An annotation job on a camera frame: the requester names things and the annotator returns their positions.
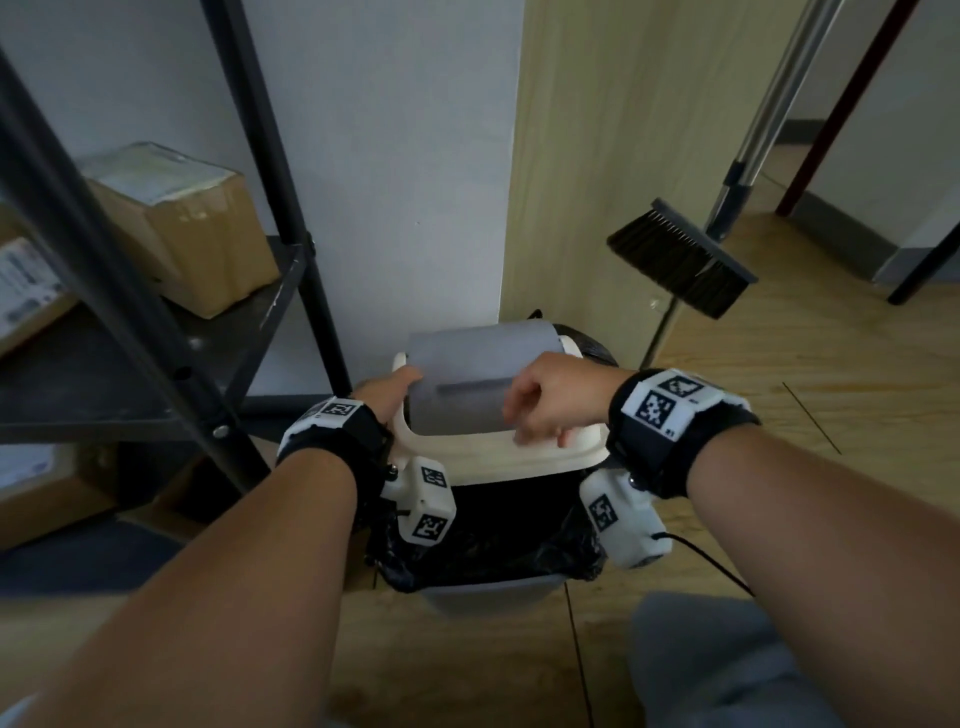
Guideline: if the person's right hand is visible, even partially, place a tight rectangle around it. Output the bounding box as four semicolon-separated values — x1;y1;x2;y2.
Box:
501;351;628;451

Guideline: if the person's left hand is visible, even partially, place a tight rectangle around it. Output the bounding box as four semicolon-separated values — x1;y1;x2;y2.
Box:
351;365;426;423

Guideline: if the white bin lid frame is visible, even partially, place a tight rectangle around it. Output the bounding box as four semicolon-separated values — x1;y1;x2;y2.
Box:
390;334;609;489

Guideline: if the person's left forearm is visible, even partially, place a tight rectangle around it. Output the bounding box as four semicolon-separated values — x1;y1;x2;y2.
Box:
15;444;360;728

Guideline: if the person's right forearm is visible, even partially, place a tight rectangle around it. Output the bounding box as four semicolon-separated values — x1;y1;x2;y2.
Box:
686;426;960;728

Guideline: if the grey swing flap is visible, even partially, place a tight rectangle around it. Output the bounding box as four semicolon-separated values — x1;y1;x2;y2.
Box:
404;318;565;437

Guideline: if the black trash bag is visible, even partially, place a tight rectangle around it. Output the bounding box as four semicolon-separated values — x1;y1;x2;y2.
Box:
364;310;622;595

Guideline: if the thin metal pole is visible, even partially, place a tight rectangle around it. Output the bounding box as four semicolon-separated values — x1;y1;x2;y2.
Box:
639;297;685;370

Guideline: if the grey trash bin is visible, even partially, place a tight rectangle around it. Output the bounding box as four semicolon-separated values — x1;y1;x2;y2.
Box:
414;571;573;618

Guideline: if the cardboard box with white label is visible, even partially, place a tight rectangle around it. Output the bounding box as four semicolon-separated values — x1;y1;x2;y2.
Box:
77;141;282;321

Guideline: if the light wooden panel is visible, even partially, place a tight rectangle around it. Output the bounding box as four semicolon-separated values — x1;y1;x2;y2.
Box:
499;0;820;369

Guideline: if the black metal shelf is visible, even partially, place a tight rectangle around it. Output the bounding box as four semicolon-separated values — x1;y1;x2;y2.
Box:
0;0;355;498

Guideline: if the person's grey trouser leg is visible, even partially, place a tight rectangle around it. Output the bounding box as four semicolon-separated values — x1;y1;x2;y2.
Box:
628;591;852;728

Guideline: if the flat cardboard box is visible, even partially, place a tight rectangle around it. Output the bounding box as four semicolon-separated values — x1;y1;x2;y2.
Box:
0;442;123;554

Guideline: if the cardboard box with printed label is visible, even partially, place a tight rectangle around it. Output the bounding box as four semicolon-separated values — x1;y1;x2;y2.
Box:
0;206;78;360

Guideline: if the dark red pole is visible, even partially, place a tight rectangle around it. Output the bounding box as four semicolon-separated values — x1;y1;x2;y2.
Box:
774;0;921;219

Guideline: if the black furniture leg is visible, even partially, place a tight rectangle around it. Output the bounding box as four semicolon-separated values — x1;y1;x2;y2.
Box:
887;223;960;307

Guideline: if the black left wrist strap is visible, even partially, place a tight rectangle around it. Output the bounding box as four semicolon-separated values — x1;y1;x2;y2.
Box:
276;396;396;528

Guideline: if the black wrist strap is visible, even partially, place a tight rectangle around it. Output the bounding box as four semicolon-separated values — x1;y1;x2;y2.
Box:
604;367;763;501
276;396;396;528

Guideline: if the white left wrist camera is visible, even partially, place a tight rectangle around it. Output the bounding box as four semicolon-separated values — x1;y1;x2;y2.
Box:
381;455;458;548

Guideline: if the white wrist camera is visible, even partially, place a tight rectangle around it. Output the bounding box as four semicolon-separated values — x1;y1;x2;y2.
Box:
381;455;458;548
578;468;675;570

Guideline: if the black right wrist strap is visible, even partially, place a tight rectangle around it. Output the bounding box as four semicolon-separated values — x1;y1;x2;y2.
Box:
604;367;763;501

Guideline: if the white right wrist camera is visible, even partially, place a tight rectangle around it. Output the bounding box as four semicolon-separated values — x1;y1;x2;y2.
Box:
578;468;675;570

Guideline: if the black broom with metal handle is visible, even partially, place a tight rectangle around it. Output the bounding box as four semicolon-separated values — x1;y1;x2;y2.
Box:
606;0;847;321

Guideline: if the black cable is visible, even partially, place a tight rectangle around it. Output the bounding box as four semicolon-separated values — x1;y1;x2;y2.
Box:
651;531;756;599

